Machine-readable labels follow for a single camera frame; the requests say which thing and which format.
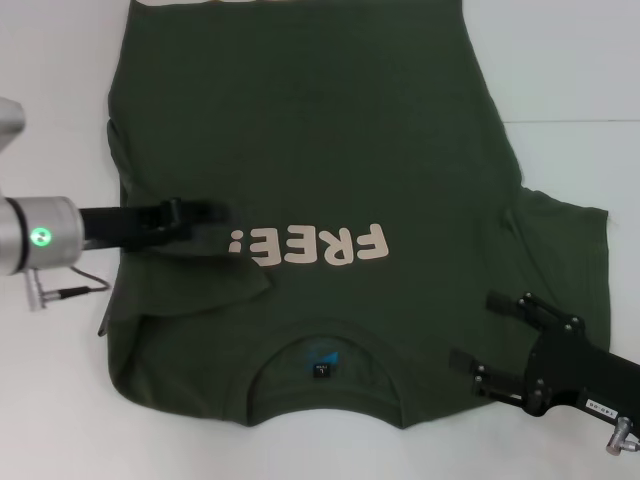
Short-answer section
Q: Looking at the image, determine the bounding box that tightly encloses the silver right wrist angled plug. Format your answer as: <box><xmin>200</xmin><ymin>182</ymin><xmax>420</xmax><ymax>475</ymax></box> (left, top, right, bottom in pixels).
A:
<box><xmin>603</xmin><ymin>417</ymin><xmax>640</xmax><ymax>454</ymax></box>

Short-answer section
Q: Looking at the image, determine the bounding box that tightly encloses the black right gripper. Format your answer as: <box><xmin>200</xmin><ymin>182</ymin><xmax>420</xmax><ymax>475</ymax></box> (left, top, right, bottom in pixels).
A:
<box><xmin>448</xmin><ymin>291</ymin><xmax>640</xmax><ymax>424</ymax></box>

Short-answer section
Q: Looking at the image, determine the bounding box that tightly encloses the dark green FREE t-shirt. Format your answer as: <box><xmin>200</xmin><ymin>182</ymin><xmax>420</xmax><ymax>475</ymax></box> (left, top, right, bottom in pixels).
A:
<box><xmin>97</xmin><ymin>0</ymin><xmax>611</xmax><ymax>432</ymax></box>

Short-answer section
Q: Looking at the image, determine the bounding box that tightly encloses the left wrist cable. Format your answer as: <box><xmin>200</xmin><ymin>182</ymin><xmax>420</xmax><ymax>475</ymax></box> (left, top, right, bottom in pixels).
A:
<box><xmin>44</xmin><ymin>264</ymin><xmax>112</xmax><ymax>302</ymax></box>

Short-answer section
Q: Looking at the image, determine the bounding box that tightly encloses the silver wrist angled plug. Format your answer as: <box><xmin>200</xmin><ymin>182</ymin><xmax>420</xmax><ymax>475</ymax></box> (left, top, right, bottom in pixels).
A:
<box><xmin>603</xmin><ymin>417</ymin><xmax>640</xmax><ymax>454</ymax></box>
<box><xmin>24</xmin><ymin>268</ymin><xmax>49</xmax><ymax>312</ymax></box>

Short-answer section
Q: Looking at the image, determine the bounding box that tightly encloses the silver left wrist angled plug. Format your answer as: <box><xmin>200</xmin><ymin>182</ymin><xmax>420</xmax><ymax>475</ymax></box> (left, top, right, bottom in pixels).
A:
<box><xmin>24</xmin><ymin>268</ymin><xmax>49</xmax><ymax>312</ymax></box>

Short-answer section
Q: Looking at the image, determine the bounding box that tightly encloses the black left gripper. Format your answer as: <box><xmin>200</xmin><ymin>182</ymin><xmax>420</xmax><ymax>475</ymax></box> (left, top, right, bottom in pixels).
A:
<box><xmin>79</xmin><ymin>197</ymin><xmax>244</xmax><ymax>250</ymax></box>

